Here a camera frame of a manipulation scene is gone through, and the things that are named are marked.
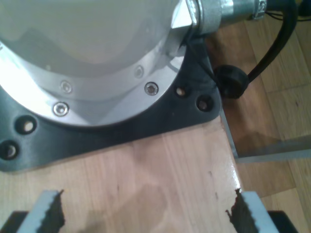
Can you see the grey metal frame bar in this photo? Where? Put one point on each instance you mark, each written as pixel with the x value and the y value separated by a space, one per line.
pixel 267 153

